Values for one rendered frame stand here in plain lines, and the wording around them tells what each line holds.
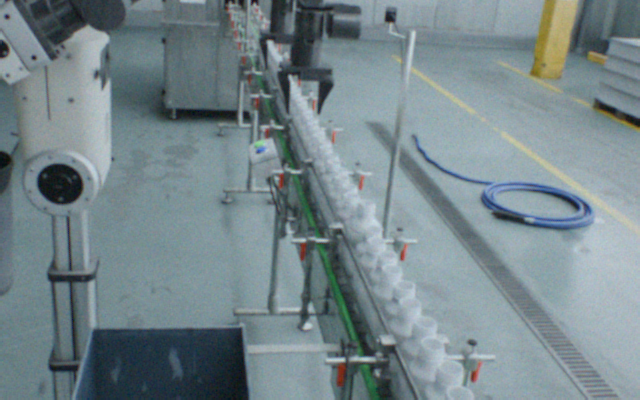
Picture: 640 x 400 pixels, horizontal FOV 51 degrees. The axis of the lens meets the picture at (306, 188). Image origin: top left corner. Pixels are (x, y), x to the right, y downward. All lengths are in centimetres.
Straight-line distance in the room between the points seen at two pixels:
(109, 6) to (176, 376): 76
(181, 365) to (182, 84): 487
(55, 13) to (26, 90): 24
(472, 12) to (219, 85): 713
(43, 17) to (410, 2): 1103
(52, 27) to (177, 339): 66
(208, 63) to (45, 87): 474
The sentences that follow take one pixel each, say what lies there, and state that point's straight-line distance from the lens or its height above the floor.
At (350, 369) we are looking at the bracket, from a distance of 114.
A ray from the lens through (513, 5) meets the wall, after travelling 1282.
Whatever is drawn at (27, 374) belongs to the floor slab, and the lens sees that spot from 299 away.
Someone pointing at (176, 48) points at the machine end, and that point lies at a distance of 615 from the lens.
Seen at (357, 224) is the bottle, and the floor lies 115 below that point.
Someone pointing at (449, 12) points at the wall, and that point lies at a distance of 1239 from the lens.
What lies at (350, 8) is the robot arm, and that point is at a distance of 133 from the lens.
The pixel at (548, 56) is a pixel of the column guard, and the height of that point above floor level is 31.
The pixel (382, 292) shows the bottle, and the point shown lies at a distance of 126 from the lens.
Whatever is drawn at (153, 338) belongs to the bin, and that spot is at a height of 92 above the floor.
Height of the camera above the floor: 174
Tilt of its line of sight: 21 degrees down
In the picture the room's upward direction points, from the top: 5 degrees clockwise
